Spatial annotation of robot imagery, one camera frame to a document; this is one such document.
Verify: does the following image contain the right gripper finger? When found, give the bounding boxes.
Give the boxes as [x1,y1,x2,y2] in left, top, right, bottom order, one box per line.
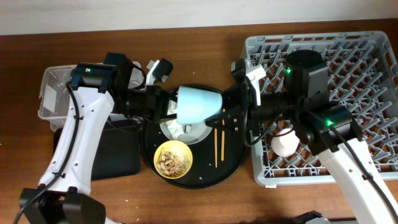
[205,110,241,132]
[222,83,245,103]

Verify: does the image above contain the light blue plastic cup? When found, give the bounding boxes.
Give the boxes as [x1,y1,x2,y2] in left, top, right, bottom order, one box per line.
[177,86,223,124]

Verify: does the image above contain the pink plastic cup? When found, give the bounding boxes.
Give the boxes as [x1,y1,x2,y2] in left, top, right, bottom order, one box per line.
[271,128,300,157]

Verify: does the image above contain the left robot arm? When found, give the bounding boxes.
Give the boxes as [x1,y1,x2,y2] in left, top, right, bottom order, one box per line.
[14,52,177,223]

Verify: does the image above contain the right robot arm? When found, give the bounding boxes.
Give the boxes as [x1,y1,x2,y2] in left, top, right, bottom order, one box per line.
[205,50,397,223]

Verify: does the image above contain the grey dishwasher rack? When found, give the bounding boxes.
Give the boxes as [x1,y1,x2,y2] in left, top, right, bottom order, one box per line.
[241,31,397,188]

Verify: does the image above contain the right wooden chopstick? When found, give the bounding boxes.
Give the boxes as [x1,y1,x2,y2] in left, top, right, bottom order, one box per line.
[221,119,225,161]

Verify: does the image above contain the crumpled white napkin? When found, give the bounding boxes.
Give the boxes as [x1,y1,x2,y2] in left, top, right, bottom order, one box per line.
[166,123,186,139]

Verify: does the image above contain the gold foil wrapper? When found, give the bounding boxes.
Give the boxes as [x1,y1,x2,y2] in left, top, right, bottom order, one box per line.
[184,124,192,133]

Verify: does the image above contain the grey round plate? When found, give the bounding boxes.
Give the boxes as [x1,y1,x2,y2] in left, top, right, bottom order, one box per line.
[160,118,212,145]

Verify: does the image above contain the yellow bowl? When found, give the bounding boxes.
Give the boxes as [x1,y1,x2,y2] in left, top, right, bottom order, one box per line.
[153,140,193,179]

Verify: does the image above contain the peanut shells food scraps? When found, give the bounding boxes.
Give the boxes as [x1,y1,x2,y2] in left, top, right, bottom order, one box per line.
[155,151,190,178]

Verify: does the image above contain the round black serving tray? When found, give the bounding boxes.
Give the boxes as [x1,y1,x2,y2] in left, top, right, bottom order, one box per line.
[140,122,248,189]

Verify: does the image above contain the black rectangular tray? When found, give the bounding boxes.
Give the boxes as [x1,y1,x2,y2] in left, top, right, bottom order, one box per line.
[52,119,142,181]

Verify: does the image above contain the clear plastic storage bin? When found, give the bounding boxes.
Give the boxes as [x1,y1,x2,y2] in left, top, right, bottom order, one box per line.
[38,60,146,131]

